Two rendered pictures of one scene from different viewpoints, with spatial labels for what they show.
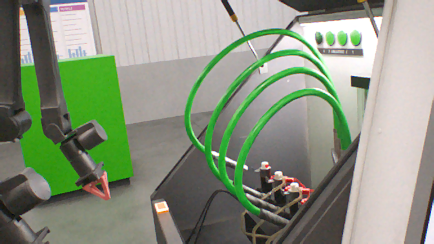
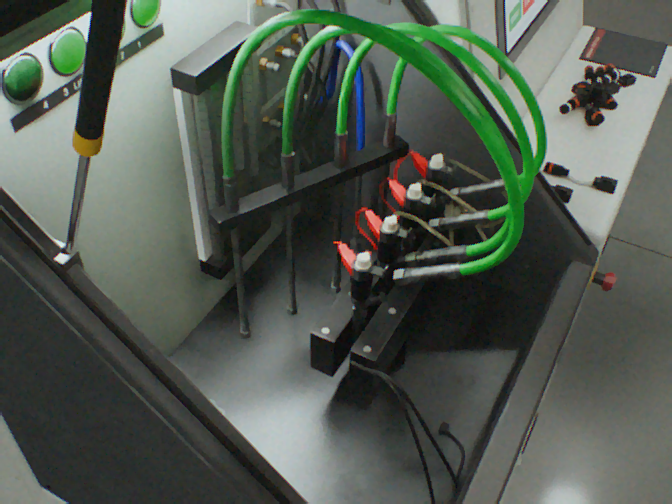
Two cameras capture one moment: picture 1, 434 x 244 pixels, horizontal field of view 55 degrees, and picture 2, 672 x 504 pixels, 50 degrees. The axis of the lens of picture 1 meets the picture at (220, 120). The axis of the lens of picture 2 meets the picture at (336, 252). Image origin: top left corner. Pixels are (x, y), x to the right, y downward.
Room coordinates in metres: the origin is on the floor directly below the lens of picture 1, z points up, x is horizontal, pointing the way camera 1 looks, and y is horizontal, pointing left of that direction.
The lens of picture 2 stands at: (1.46, 0.31, 1.75)
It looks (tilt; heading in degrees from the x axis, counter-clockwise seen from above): 44 degrees down; 222
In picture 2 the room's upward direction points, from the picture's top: 2 degrees clockwise
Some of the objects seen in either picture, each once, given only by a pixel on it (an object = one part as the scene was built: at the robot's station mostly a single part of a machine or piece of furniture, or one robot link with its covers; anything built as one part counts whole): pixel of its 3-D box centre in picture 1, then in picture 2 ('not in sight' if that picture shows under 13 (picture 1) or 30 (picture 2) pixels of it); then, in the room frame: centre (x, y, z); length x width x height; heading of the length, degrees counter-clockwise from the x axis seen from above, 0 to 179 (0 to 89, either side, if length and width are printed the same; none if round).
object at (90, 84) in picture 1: (70, 123); not in sight; (4.23, 1.53, 0.65); 0.95 x 0.86 x 1.30; 113
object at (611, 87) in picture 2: not in sight; (600, 89); (0.21, -0.15, 1.01); 0.23 x 0.11 x 0.06; 15
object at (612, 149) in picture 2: not in sight; (590, 116); (0.25, -0.13, 0.97); 0.70 x 0.22 x 0.03; 15
